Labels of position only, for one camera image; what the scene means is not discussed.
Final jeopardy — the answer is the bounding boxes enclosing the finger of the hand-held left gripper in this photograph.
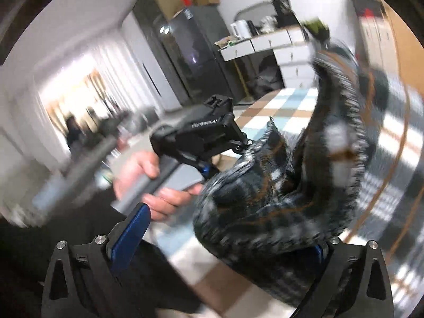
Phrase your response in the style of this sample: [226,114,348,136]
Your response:
[232,134,256,155]

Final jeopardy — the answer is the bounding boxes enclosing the stack of black boxes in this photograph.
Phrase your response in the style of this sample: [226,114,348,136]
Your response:
[351,0,382,21]

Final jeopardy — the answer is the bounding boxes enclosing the arched mirror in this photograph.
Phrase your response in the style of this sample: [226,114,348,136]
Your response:
[235,2,276,31]

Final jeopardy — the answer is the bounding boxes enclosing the dark grey refrigerator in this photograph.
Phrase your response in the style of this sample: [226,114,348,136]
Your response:
[159,5,244,105]

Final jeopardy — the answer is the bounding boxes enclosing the black bag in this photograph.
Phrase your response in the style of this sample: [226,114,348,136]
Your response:
[272,0,301,27]

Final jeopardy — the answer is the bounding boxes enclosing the white hard suitcase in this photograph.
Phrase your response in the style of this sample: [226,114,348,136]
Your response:
[361,16,399,71]

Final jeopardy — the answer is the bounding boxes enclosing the white electric kettle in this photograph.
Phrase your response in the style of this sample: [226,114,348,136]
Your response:
[231,20,250,39]

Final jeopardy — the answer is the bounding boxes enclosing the white desk with drawers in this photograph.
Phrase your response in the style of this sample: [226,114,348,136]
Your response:
[220,26,316,91]

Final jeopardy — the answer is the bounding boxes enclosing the glass door wardrobe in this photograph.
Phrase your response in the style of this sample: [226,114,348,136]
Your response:
[132,0,187,107]

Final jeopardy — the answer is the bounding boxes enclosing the person's black clothing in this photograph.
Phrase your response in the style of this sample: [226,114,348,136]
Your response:
[0,185,206,318]

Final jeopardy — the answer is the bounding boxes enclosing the dark bag under desk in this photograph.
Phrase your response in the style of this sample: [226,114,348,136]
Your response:
[253,55,286,94]

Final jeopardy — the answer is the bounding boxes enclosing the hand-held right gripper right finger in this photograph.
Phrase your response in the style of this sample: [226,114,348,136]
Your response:
[291,237,395,318]

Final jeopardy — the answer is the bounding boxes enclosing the plaid knit cardigan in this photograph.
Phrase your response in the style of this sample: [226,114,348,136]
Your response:
[192,45,424,309]

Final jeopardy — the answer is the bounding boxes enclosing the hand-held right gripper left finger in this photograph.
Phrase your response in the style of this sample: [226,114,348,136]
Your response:
[40,202,151,318]

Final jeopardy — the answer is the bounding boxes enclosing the wooden door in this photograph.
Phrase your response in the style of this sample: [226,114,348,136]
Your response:
[381,0,418,84]

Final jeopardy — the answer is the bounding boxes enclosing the white curtain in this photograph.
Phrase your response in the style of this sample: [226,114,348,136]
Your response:
[84,38,157,130]

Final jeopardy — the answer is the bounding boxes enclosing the white crumpled clutter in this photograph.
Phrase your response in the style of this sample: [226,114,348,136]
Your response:
[260,16,277,34]

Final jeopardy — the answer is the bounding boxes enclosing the person's left hand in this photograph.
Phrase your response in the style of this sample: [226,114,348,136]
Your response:
[114,151,204,221]

